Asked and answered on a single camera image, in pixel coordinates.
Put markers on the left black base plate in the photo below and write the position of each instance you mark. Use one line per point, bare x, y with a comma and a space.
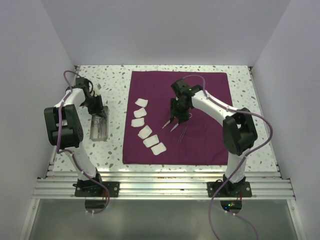
90, 189

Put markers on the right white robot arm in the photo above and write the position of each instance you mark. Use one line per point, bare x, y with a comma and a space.
238, 129

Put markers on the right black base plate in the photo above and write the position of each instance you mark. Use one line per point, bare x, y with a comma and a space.
229, 190

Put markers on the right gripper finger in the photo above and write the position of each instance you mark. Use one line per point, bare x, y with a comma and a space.
172, 110
179, 118

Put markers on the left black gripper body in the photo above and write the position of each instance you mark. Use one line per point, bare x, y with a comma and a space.
94, 104

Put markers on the steel forceps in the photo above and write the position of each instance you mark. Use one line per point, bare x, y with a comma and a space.
182, 134

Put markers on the purple cloth mat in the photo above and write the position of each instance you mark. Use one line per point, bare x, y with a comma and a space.
202, 144

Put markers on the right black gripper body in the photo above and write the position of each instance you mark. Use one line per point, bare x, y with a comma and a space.
181, 109

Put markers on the white gauze pad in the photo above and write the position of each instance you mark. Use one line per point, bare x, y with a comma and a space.
141, 102
140, 113
158, 149
151, 141
145, 132
138, 122

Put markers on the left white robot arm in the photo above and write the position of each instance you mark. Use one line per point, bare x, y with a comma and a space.
65, 131

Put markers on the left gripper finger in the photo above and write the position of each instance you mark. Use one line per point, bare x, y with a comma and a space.
98, 116
103, 115

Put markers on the steel hemostat clamp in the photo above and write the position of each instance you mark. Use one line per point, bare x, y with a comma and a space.
96, 125

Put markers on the stainless steel instrument tray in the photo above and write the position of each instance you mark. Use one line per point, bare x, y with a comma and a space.
93, 135

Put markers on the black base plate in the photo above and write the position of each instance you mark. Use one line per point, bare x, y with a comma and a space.
229, 190
90, 189

